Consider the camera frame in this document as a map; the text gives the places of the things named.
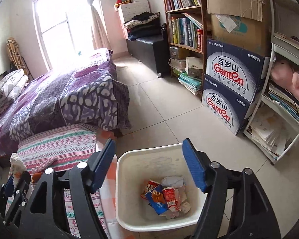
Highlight white plastic trash bin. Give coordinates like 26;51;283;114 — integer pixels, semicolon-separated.
115;144;206;232

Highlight crumpled white paper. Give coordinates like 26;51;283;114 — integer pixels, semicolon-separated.
10;153;27;180

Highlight patterned striped tablecloth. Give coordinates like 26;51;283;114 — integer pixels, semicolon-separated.
5;123;120;239

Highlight red snack wrapper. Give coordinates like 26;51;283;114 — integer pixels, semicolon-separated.
162;187;179;212

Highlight blue snack wrapper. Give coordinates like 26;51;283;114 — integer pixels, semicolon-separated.
145;184;168;215

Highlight white metal rack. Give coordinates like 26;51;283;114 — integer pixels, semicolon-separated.
244;0;299;165

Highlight lower Ganten water carton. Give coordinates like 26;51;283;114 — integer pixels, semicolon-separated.
202;75;260;135

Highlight ganten water carton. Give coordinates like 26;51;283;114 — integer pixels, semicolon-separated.
202;75;260;135
206;39;269;102

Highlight folded white quilt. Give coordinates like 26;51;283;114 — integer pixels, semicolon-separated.
0;69;29;112

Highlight purple patterned bed blanket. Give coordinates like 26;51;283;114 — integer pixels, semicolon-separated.
0;48;131;158

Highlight upper Ganten water carton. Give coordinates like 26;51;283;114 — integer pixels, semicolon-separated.
206;39;269;102

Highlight pink plush toy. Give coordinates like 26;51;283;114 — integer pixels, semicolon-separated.
270;60;299;101

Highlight plaid folded chair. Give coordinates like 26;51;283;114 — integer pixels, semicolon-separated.
6;37;30;77

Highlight pink curtain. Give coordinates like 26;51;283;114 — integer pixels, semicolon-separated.
87;0;112;50

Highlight black leather bench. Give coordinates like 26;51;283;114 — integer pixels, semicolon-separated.
126;35;170;77

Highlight brown cardboard box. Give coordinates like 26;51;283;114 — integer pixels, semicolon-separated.
207;0;270;57

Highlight folded clothes pile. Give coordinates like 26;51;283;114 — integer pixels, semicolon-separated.
124;11;161;41

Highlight white drawer cabinet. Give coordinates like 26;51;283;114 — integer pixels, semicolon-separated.
118;0;150;24

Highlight wooden bookshelf with books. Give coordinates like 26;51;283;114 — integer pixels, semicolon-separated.
164;0;208;98

